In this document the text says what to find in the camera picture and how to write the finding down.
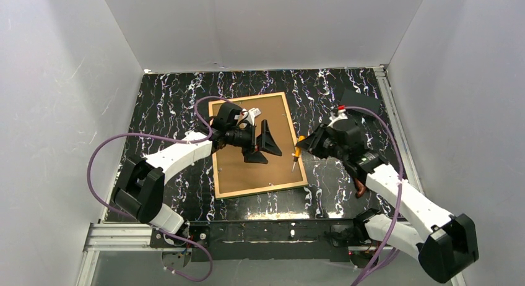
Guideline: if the yellow handled screwdriver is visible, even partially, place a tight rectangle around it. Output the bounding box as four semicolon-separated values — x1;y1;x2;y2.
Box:
292;135;305;172

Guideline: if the green wooden photo frame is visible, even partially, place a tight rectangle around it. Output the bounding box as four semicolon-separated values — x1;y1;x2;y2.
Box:
209;92;308;198

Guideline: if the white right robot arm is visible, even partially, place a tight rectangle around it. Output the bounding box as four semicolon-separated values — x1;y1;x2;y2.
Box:
297;118;479;284

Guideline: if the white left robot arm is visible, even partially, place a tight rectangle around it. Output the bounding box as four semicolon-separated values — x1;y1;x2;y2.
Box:
111;102;282;238

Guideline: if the black rectangular box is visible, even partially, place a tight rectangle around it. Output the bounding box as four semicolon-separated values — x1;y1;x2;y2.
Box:
339;89;382;115

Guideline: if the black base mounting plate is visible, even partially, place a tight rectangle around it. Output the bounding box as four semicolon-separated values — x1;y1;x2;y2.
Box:
150;219;377;262

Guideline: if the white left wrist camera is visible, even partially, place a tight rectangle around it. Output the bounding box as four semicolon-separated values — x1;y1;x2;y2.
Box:
238;108;261;129

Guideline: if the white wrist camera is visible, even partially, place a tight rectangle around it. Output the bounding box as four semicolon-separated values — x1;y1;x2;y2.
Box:
238;108;261;129
328;105;348;128

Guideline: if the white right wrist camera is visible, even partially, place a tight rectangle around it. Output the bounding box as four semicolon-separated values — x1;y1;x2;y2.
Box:
328;105;348;128

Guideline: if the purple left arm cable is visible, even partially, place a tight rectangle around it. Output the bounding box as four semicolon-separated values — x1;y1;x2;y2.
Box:
86;97;236;284

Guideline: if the aluminium rail frame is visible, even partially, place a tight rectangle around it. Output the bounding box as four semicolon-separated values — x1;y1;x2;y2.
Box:
79;66;421;285

